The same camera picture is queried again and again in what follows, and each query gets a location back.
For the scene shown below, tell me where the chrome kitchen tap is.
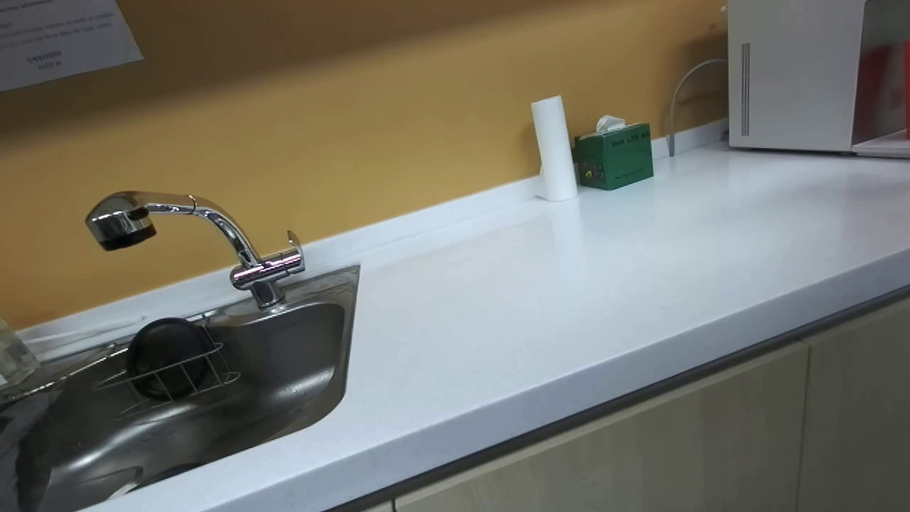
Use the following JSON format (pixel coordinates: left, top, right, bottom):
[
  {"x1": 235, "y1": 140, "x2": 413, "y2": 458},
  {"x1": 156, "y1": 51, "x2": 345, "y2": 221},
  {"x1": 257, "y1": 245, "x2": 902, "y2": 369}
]
[{"x1": 85, "y1": 191, "x2": 306, "y2": 309}]

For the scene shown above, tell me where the white water dispenser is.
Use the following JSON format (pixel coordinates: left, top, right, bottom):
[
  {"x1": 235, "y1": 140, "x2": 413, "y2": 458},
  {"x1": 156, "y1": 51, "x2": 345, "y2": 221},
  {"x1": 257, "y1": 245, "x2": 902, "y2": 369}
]
[{"x1": 727, "y1": 0, "x2": 910, "y2": 159}]

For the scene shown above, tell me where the white paper towel roll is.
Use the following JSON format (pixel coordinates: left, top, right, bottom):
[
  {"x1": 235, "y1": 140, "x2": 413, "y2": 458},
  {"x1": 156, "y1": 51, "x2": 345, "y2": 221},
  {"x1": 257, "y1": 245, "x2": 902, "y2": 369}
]
[{"x1": 530, "y1": 95, "x2": 579, "y2": 202}]

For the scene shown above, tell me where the green tissue box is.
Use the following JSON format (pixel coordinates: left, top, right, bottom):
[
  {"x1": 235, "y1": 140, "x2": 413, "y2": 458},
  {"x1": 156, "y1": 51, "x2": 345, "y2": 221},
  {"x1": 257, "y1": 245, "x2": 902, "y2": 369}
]
[{"x1": 573, "y1": 114, "x2": 654, "y2": 191}]

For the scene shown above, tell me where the stainless steel sink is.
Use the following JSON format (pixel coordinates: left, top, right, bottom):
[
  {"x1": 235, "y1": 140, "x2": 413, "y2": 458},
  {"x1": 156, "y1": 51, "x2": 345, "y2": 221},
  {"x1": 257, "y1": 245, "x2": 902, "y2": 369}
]
[{"x1": 0, "y1": 265, "x2": 361, "y2": 512}]

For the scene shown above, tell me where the wooden cabinet door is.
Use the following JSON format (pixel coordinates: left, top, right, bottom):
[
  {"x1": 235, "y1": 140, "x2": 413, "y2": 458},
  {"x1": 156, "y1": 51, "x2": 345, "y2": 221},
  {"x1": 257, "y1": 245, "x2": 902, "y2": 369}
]
[
  {"x1": 796, "y1": 297, "x2": 910, "y2": 512},
  {"x1": 393, "y1": 342, "x2": 810, "y2": 512}
]

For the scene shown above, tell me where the black round sink stopper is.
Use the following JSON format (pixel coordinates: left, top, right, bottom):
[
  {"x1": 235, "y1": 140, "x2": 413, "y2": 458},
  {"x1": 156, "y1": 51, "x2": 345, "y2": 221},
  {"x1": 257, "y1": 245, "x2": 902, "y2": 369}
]
[{"x1": 127, "y1": 317, "x2": 218, "y2": 400}]

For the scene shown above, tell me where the clear plastic bottle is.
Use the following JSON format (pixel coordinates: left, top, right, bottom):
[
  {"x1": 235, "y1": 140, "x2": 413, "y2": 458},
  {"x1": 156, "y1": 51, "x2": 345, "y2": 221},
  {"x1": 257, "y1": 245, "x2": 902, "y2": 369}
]
[{"x1": 0, "y1": 318, "x2": 41, "y2": 389}]

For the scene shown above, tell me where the white paper notice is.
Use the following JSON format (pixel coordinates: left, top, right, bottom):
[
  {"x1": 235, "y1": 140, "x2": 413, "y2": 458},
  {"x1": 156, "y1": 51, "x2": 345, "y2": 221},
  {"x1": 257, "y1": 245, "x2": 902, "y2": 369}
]
[{"x1": 0, "y1": 0, "x2": 144, "y2": 92}]

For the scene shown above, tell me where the grey cloth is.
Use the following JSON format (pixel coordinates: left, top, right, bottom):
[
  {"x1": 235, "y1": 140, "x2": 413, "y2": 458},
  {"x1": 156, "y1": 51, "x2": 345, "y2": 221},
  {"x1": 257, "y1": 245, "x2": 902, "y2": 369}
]
[{"x1": 0, "y1": 388, "x2": 65, "y2": 512}]

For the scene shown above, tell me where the grey hose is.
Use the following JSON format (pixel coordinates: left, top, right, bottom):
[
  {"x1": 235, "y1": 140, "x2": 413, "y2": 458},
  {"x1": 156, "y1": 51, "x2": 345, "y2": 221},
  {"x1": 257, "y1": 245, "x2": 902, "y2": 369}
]
[{"x1": 668, "y1": 58, "x2": 729, "y2": 157}]

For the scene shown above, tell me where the wire sink rack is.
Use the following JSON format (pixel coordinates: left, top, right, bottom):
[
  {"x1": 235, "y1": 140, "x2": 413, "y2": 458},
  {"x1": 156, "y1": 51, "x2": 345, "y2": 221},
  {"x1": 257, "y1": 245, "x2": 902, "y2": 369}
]
[{"x1": 94, "y1": 313, "x2": 241, "y2": 417}]

